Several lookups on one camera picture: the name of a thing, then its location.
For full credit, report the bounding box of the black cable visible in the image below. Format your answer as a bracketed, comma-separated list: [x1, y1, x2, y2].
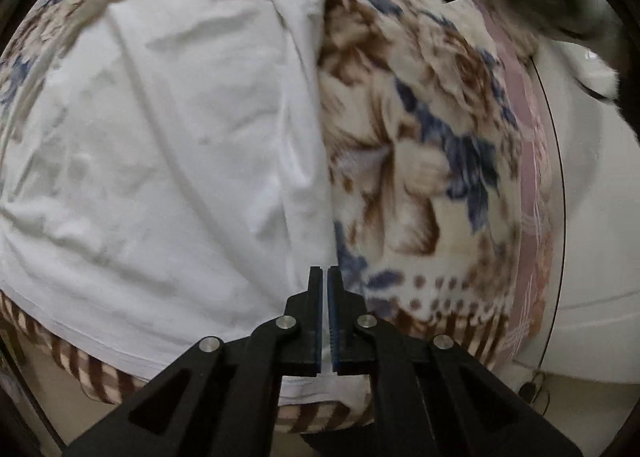
[517, 371, 552, 415]

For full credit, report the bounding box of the white garment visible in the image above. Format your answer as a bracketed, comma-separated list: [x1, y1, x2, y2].
[0, 0, 375, 419]

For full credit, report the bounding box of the pink patterned bed sheet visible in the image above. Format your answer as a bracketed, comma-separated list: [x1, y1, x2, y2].
[472, 0, 567, 369]

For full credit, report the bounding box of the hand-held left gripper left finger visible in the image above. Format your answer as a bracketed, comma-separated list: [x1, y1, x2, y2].
[61, 266, 323, 457]

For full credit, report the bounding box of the floral fleece blanket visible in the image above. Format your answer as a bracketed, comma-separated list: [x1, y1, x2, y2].
[0, 0, 557, 434]

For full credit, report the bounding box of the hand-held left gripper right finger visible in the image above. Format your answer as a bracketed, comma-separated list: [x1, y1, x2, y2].
[326, 266, 584, 457]

